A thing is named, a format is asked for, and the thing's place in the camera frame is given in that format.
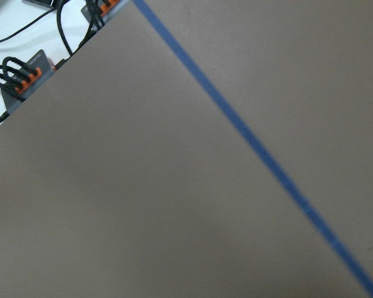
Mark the grey USB hub far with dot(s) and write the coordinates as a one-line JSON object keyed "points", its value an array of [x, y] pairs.
{"points": [[99, 13]]}

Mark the grey usb hub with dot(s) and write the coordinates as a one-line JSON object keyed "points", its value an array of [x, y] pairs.
{"points": [[23, 78], [99, 13]]}

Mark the grey USB hub near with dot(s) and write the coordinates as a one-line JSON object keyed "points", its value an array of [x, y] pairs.
{"points": [[23, 78]]}

